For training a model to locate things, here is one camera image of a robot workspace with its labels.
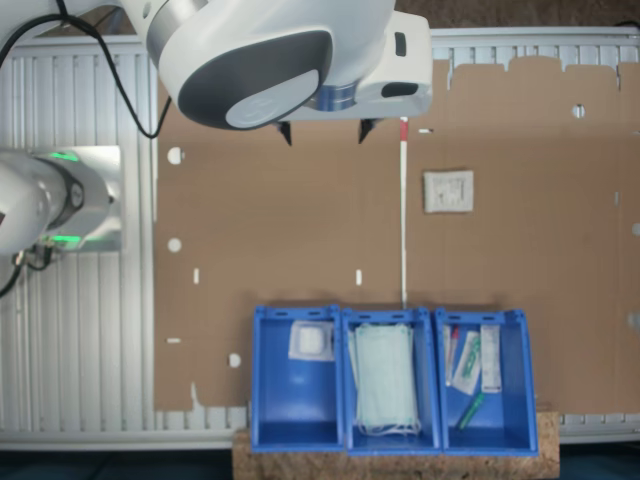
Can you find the white printed gauze packet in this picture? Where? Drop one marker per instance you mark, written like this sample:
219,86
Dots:
448,192

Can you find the clear-wrapped white cotton packet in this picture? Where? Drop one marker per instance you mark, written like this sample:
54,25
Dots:
311,341

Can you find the blue bin with cotton packet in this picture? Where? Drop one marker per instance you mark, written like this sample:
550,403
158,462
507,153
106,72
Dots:
295,400

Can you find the slim packet with red tip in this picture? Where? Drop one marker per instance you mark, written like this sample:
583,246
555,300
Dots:
451,350

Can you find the stack of white face masks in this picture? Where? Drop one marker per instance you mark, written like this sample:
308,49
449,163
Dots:
387,375

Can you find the white packet with green print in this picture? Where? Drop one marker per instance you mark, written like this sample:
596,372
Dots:
467,362

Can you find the blue bin with masks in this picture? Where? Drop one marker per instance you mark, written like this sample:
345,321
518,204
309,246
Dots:
430,380

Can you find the long white flat packet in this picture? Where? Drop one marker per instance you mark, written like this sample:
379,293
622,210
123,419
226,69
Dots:
491,360

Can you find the blue bin with syringe packets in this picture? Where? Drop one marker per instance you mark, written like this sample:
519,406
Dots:
515,380

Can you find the green capped syringe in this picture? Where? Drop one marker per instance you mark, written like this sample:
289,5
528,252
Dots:
471,411

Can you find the cork board block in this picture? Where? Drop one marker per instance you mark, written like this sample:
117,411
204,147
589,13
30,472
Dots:
400,467

